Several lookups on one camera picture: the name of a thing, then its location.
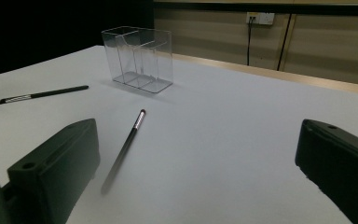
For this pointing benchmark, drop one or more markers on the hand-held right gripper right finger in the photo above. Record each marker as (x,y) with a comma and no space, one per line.
(338,165)

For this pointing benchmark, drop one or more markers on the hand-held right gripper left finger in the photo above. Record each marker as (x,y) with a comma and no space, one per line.
(59,168)

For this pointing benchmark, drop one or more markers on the black pen with silver band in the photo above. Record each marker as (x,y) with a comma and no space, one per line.
(49,92)
(127,146)

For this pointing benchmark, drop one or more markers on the clear acrylic pen organizer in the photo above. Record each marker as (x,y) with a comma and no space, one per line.
(127,62)

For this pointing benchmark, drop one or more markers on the white table mat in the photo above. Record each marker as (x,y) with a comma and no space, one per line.
(230,130)

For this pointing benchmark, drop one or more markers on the white wall socket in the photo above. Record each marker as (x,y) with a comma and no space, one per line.
(262,18)

